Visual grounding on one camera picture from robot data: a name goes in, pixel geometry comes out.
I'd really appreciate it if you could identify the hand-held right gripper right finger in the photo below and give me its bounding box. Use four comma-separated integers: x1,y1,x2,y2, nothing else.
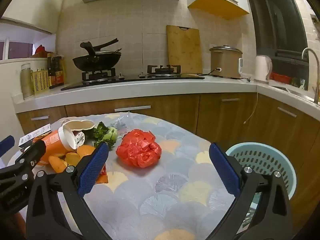
207,142,293,240

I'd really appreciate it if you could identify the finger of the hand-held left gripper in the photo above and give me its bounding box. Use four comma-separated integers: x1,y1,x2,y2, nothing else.
0,140,47,188
0,135,15,157

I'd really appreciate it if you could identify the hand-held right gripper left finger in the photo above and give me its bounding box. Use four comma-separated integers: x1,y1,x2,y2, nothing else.
26,142,118,240

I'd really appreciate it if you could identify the orange snack bag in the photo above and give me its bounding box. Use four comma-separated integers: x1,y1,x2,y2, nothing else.
96,164,109,184

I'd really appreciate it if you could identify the orange peel piece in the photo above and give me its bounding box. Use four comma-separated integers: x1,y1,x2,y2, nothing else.
64,152,81,167
48,155,68,174
76,145,97,158

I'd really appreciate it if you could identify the orange paper cup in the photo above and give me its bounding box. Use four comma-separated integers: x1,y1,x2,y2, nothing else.
37,125,78,167

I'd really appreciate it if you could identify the light blue perforated basket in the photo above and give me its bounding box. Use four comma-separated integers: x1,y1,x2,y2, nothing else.
225,142,298,232

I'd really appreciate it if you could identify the red plastic bag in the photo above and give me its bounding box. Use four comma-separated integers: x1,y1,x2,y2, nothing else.
116,129,162,168

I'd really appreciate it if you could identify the printed white carton box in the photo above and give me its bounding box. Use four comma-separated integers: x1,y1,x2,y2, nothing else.
19,124,52,148

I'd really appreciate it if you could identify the small white printed box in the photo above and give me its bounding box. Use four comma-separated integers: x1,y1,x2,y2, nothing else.
74,131,86,147

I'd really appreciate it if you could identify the green leafy vegetable scrap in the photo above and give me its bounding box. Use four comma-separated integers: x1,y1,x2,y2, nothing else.
93,122,111,148

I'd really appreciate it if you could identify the clear plastic bag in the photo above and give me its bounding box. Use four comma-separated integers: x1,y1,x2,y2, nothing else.
105,111,141,137

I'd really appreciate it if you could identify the beige thermos flask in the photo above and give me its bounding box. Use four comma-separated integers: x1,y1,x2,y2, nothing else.
20,63,34,100

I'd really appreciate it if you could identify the yellow perforated utensil holder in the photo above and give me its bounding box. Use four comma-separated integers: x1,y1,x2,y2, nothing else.
31,69,50,95

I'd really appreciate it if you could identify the wooden base cabinet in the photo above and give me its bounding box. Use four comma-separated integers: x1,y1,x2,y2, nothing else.
16,92,320,230

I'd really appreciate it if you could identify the dark sauce bottle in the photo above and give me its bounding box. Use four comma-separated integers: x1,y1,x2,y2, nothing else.
55,53,65,85
47,56,57,87

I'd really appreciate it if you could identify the small side window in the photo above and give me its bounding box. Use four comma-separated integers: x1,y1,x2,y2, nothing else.
0,39,34,60

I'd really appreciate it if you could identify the black glass gas stove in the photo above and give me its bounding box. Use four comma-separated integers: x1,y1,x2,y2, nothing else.
60,65,205,91

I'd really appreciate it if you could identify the black wok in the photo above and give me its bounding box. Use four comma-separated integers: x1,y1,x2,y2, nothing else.
72,41,122,72

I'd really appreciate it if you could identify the steel stock pot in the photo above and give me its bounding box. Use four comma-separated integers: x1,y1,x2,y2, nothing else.
209,45,243,79

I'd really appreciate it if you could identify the red container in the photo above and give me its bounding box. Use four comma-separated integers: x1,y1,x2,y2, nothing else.
271,73,292,84

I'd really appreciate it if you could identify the white paper towel roll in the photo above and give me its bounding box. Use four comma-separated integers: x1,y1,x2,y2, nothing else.
254,55,273,82

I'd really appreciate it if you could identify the wooden cutting board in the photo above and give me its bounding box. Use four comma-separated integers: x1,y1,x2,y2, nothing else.
166,25,203,74

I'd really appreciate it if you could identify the metal faucet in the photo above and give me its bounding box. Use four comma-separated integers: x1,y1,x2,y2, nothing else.
302,47,320,105

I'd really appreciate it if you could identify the dark kitchen window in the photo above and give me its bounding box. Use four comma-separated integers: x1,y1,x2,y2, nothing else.
244,0,309,60

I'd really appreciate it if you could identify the white hanging cable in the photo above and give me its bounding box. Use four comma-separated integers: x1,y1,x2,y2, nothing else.
244,91,258,125

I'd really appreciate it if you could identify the black power cord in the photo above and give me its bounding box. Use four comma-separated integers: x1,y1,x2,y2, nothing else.
197,68,222,77

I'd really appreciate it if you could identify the pan lid with black handle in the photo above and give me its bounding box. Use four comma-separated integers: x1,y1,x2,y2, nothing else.
91,38,122,56

